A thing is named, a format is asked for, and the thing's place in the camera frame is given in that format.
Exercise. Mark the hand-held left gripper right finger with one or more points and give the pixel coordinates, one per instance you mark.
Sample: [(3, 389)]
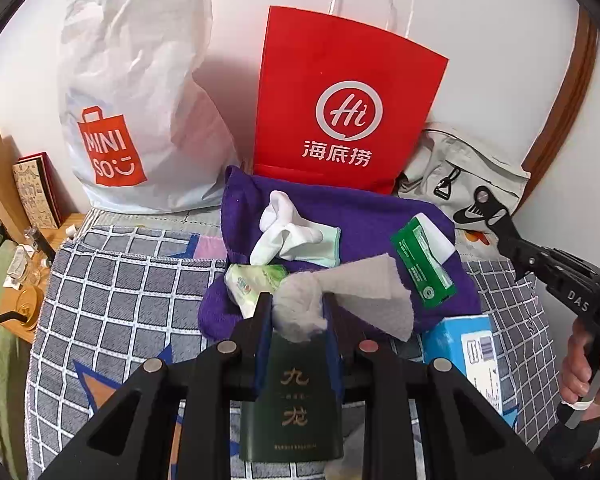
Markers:
[(335, 365)]

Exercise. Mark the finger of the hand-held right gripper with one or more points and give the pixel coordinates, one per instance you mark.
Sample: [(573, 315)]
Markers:
[(490, 207), (527, 265)]

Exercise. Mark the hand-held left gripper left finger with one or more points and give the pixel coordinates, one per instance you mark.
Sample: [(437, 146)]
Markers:
[(266, 360)]

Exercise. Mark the light green tissue packet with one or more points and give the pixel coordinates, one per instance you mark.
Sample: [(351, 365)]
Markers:
[(250, 285)]

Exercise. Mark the grey cloth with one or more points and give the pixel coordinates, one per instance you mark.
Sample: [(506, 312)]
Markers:
[(370, 295)]

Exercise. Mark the green and white packet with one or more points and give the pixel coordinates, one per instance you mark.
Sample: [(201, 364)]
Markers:
[(420, 265)]

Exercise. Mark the white socks with mint trim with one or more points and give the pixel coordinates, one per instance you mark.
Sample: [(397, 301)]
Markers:
[(280, 235)]

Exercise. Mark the purple fabric storage tray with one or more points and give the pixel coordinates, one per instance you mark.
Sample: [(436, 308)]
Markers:
[(360, 220)]

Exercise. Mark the person's right forearm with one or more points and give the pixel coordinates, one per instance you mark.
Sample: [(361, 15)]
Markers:
[(570, 445)]

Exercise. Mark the person's right hand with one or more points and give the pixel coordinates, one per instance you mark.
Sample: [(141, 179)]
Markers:
[(580, 360)]

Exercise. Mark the grey waist bag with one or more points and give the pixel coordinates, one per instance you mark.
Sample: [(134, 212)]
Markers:
[(480, 170)]

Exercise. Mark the dark green tea tin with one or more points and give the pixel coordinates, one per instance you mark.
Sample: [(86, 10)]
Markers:
[(290, 410)]

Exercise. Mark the blue tissue pack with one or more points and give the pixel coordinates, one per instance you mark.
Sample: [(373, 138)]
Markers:
[(450, 345)]

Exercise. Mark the checked blanket with stars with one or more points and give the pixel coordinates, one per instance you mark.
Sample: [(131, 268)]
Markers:
[(130, 300)]

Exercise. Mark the red paper shopping bag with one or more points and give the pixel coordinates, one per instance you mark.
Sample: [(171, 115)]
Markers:
[(340, 60)]

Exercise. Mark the wooden nightstand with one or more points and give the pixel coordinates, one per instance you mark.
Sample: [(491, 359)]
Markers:
[(70, 225)]

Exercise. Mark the amber glass dish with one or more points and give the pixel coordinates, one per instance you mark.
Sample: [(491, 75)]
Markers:
[(25, 305)]

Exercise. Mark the green bedsheet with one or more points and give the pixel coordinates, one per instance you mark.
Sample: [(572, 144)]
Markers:
[(5, 360)]

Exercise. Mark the patterned book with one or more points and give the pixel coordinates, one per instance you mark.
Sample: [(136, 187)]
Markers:
[(37, 195)]

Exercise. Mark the white plastic shopping bag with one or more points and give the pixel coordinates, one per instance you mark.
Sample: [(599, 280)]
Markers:
[(140, 60)]

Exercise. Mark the brown wooden door frame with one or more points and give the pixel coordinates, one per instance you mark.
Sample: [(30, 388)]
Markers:
[(575, 85)]

